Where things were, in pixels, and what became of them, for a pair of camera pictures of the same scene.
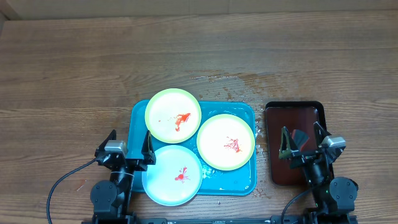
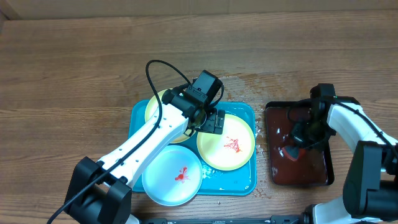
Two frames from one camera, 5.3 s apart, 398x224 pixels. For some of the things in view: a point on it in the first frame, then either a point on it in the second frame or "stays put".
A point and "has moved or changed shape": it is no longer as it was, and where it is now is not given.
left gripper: [147, 154] → [212, 125]
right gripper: [285, 150] → [298, 137]
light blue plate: [176, 177] stays put
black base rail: [272, 219] stays put
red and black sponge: [300, 138] has moved or changed shape
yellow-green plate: [226, 142] stays put
